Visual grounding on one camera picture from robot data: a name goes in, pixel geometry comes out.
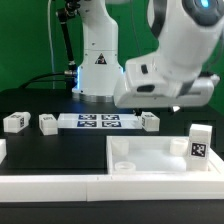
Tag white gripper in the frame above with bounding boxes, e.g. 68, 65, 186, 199
114, 74, 220, 109

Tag white square table top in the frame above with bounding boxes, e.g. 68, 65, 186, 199
106, 135, 224, 177

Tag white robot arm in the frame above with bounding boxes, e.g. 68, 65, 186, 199
73, 0, 224, 108

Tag white front fence bar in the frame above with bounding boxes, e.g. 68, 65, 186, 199
0, 174, 224, 202

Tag white plate with fiducial tags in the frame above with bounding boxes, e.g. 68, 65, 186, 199
58, 113, 141, 129

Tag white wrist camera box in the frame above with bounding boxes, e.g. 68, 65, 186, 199
124, 52, 174, 97

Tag black camera stand pole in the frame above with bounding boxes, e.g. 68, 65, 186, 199
56, 0, 80, 91

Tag black cables behind base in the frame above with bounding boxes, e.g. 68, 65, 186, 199
19, 72, 75, 90

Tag white hanging cable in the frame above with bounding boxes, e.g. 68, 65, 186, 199
46, 0, 57, 90

